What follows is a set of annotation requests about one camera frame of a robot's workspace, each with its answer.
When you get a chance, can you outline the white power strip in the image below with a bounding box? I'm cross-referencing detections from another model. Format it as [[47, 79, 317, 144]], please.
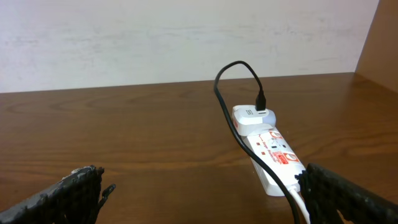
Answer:
[[243, 128, 305, 192]]

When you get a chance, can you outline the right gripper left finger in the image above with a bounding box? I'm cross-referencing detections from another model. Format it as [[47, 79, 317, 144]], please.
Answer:
[[1, 165, 116, 224]]

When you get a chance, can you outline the white power strip cord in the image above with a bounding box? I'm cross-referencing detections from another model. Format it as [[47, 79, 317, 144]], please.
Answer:
[[287, 186, 312, 224]]

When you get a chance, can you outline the black USB charging cable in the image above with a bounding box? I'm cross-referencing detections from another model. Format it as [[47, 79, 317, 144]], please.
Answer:
[[213, 60, 301, 224]]

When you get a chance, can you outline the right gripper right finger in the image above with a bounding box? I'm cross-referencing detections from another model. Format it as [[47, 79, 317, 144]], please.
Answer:
[[295, 164, 397, 224]]

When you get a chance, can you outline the white USB wall charger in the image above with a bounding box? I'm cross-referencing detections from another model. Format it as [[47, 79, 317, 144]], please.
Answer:
[[233, 105, 276, 136]]

